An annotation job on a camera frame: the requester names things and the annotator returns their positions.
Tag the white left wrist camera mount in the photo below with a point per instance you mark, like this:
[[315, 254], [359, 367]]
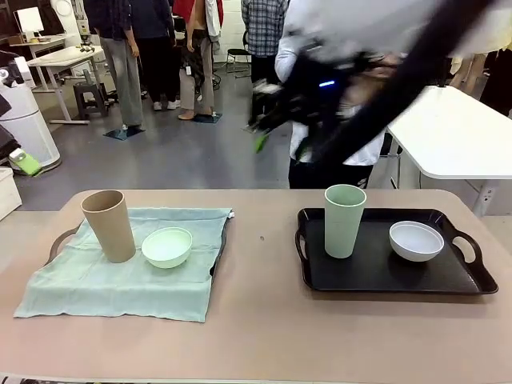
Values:
[[22, 72]]

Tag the person in beige trousers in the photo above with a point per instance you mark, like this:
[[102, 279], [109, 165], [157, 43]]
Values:
[[204, 80]]

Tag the dark grey step stool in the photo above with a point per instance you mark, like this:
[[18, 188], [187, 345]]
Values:
[[90, 100]]

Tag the tall beige cup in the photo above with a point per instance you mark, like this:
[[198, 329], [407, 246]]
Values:
[[112, 232]]

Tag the grey floor pad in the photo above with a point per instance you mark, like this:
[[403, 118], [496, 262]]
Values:
[[249, 129]]

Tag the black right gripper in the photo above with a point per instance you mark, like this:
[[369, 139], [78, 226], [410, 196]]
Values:
[[312, 88]]

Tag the white bowl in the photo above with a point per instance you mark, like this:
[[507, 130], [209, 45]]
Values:
[[416, 252]]

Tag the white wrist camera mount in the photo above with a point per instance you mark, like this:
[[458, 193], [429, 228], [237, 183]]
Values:
[[22, 72], [264, 86]]

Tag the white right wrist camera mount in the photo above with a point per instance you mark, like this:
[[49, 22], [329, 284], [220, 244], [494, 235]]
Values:
[[264, 86]]

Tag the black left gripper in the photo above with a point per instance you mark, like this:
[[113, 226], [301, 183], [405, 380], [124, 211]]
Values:
[[4, 136]]

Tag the person in white coat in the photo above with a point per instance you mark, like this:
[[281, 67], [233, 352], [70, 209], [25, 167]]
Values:
[[328, 176]]

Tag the white desk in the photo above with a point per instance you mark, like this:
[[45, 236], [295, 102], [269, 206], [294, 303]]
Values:
[[60, 56]]

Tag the blue floor pad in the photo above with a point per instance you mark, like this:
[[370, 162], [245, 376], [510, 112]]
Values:
[[208, 118], [124, 133]]

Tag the person in plaid shirt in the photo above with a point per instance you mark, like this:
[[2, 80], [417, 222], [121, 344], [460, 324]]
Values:
[[262, 28]]

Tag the desk with wooden box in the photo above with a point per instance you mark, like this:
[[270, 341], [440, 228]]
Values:
[[40, 40]]

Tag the person in black clothes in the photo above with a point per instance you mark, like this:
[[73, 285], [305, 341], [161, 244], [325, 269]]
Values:
[[156, 60]]

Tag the person in grey trousers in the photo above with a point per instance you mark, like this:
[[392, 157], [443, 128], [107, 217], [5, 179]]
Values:
[[120, 72]]

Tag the light green cloth mat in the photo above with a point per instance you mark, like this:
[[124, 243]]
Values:
[[100, 288]]

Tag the person in yellow top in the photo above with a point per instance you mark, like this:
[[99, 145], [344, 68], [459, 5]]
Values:
[[496, 80]]

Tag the large white table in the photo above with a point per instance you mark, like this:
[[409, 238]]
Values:
[[460, 136]]

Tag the white storage box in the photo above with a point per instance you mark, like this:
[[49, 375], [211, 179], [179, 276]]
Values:
[[8, 192]]

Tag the black serving tray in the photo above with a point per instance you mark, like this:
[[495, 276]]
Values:
[[372, 276]]

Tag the black chair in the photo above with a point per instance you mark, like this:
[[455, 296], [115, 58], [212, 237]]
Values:
[[238, 56]]

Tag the white cylindrical air purifier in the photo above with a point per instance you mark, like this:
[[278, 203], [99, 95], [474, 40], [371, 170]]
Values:
[[36, 128]]

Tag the dark brown serving tray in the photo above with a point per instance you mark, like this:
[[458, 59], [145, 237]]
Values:
[[59, 240]]

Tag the tall light green cup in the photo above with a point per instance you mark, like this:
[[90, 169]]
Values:
[[344, 228]]

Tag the light green bowl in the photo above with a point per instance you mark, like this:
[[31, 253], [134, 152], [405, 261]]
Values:
[[166, 256]]

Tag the white computer monitor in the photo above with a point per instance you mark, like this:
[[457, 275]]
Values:
[[29, 20]]

